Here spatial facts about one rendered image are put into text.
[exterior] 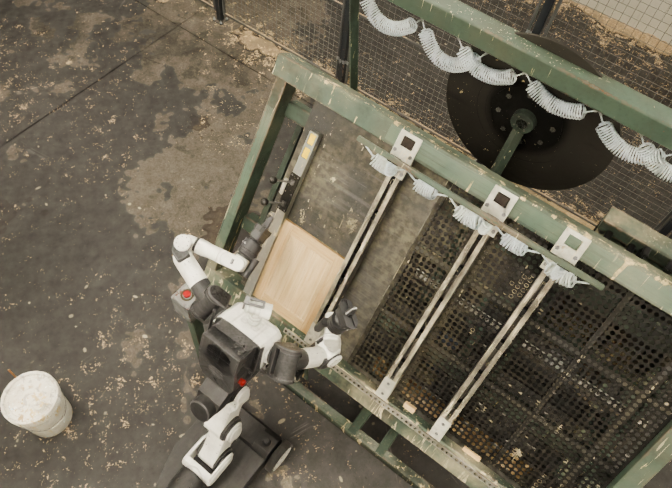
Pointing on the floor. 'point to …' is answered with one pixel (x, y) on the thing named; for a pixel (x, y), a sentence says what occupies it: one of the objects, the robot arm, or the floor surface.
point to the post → (196, 333)
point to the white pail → (36, 404)
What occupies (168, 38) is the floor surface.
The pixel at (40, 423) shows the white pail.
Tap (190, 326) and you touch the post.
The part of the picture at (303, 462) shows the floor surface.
